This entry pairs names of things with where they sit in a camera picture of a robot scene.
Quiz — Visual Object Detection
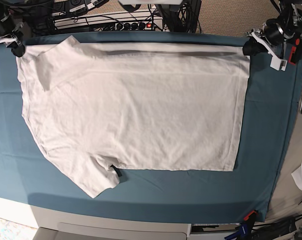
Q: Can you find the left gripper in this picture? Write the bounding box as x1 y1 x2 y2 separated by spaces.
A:
242 21 288 71

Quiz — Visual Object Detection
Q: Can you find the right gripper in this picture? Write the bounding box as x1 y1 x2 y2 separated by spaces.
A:
0 15 26 58

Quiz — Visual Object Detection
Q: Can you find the white T-shirt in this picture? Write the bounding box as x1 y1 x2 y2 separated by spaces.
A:
16 36 250 198

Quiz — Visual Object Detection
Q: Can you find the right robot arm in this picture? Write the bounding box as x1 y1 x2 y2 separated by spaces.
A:
0 2 26 58

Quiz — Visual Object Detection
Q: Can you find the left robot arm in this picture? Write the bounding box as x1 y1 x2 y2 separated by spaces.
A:
242 0 302 71

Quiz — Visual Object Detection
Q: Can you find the white power strip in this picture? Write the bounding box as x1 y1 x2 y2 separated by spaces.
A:
94 20 163 32

